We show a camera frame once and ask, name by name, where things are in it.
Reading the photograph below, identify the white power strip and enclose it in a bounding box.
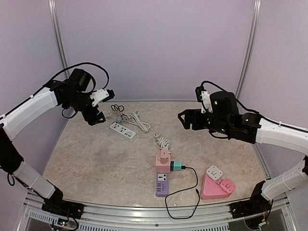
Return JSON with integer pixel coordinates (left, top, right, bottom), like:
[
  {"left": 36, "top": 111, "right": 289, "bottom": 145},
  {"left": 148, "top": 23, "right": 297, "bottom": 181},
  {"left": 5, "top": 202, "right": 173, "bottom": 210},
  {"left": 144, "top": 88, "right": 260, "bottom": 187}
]
[{"left": 109, "top": 122, "right": 137, "bottom": 142}]

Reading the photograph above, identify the pink plug adapter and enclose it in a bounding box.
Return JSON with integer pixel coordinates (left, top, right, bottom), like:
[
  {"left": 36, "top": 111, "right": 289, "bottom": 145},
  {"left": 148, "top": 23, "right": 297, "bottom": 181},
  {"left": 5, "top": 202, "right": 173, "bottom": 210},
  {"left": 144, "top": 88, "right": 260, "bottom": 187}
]
[{"left": 220, "top": 179, "right": 236, "bottom": 194}]

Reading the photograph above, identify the white coiled cable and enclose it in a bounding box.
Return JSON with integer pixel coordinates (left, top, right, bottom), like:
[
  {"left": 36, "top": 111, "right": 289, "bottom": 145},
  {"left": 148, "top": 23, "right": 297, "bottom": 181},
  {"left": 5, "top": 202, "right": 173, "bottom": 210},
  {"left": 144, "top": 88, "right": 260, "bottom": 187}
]
[{"left": 154, "top": 131, "right": 172, "bottom": 154}]

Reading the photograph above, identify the pink cube socket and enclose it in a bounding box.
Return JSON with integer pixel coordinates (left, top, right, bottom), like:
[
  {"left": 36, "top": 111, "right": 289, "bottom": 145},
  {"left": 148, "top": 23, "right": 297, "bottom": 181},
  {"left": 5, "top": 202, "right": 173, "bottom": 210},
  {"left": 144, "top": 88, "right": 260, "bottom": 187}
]
[{"left": 155, "top": 154, "right": 171, "bottom": 173}]

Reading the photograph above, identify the aluminium frame post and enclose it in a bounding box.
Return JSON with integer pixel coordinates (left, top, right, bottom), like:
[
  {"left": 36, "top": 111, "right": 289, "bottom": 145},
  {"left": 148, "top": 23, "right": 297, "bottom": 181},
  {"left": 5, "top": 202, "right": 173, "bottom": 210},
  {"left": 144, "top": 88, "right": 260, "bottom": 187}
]
[
  {"left": 235, "top": 0, "right": 262, "bottom": 99},
  {"left": 48, "top": 0, "right": 68, "bottom": 68}
]

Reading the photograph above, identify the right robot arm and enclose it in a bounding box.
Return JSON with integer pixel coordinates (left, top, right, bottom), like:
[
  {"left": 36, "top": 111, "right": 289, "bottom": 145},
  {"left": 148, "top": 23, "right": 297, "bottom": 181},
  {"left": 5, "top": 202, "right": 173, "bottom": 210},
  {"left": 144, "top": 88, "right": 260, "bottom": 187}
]
[{"left": 178, "top": 81, "right": 308, "bottom": 214}]

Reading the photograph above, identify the aluminium frame post left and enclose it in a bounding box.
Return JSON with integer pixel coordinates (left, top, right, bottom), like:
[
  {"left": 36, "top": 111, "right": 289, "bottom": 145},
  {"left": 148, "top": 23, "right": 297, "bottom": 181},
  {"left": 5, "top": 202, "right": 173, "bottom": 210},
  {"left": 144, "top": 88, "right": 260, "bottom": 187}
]
[{"left": 48, "top": 0, "right": 68, "bottom": 68}]

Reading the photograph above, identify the black cable bundle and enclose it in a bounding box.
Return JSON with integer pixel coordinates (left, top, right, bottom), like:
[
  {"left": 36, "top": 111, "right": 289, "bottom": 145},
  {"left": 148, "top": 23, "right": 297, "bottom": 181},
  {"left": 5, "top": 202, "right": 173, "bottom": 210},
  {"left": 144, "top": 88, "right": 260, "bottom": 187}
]
[{"left": 110, "top": 103, "right": 125, "bottom": 115}]

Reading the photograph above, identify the purple power strip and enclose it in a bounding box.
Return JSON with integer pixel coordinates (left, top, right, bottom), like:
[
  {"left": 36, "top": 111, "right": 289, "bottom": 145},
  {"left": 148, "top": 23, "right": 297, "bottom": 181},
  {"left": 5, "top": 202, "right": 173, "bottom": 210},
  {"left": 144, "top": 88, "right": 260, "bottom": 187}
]
[{"left": 155, "top": 173, "right": 169, "bottom": 197}]

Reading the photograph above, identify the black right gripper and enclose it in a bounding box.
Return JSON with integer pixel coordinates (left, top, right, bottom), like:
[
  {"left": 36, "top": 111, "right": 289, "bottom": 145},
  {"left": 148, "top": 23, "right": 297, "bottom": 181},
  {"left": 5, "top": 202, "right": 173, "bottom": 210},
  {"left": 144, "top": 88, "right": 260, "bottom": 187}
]
[{"left": 178, "top": 108, "right": 231, "bottom": 135}]

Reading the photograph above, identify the thin black cable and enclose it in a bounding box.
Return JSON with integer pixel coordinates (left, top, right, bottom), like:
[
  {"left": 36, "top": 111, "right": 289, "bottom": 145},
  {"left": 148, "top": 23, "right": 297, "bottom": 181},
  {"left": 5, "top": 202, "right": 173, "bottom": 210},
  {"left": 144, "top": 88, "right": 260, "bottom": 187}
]
[{"left": 165, "top": 166, "right": 201, "bottom": 219}]

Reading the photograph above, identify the aluminium frame post right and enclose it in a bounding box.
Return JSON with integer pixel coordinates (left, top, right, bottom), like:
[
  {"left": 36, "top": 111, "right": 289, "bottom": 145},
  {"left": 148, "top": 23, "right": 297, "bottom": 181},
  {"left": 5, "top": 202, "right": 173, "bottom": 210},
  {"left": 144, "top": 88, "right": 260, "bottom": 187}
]
[{"left": 235, "top": 0, "right": 262, "bottom": 99}]

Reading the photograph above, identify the teal adapter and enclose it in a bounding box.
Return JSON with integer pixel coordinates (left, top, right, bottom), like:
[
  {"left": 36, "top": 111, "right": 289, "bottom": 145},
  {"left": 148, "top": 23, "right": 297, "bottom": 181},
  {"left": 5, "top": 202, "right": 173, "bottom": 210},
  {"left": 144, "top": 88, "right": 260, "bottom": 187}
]
[{"left": 170, "top": 161, "right": 186, "bottom": 172}]

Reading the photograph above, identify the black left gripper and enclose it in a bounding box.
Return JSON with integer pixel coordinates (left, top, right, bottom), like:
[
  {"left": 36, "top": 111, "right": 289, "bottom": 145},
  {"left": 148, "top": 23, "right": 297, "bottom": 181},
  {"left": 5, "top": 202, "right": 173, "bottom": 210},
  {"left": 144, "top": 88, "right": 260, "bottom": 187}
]
[{"left": 64, "top": 91, "right": 106, "bottom": 126}]

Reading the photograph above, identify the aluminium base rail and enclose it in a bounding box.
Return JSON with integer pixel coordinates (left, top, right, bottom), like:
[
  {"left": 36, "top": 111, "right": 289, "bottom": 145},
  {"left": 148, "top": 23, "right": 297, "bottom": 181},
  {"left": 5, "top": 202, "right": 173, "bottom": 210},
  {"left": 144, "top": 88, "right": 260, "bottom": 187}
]
[{"left": 16, "top": 192, "right": 298, "bottom": 231}]

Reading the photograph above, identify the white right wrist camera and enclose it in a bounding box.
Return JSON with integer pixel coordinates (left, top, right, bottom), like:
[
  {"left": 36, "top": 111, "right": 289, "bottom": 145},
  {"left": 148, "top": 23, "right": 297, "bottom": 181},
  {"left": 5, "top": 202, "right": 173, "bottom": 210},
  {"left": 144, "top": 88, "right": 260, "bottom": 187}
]
[{"left": 195, "top": 86, "right": 213, "bottom": 114}]

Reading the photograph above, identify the white plug adapter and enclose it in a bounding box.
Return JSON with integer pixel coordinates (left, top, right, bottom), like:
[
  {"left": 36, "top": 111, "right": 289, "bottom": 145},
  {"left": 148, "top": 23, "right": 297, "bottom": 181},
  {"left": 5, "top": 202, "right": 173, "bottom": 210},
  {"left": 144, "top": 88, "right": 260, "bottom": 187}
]
[{"left": 206, "top": 165, "right": 223, "bottom": 180}]

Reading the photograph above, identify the pink triangular power strip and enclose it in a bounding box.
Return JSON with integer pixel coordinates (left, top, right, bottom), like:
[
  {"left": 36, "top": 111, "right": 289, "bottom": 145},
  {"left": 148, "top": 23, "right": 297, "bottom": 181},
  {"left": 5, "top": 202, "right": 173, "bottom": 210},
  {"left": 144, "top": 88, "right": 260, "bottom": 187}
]
[{"left": 201, "top": 174, "right": 231, "bottom": 200}]

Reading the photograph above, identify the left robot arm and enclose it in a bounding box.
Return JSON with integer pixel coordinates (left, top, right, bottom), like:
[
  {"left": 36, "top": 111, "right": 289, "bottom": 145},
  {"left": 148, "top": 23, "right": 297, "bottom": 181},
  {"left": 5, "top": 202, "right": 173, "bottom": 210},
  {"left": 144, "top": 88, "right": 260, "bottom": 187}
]
[{"left": 0, "top": 63, "right": 115, "bottom": 214}]

